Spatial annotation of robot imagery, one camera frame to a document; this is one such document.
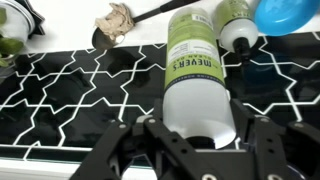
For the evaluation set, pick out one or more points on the black spoon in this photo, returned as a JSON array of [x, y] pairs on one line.
[[146, 15]]

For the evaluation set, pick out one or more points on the black coaster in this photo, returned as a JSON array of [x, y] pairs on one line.
[[36, 18]]

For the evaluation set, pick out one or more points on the large green soap bottle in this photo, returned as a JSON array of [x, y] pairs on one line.
[[196, 83]]

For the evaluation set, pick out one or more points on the small green soap bottle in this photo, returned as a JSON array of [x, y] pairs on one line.
[[236, 23]]

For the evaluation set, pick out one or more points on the crumpled brown paper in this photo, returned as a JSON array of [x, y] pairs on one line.
[[115, 21]]

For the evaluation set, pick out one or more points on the blue bowl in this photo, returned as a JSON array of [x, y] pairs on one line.
[[283, 16]]

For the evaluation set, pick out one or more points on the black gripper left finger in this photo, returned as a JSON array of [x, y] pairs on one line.
[[166, 150]]

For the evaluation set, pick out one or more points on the glass jar with plant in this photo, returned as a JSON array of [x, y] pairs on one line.
[[13, 30]]

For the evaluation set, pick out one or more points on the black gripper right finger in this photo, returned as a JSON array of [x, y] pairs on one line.
[[270, 150]]

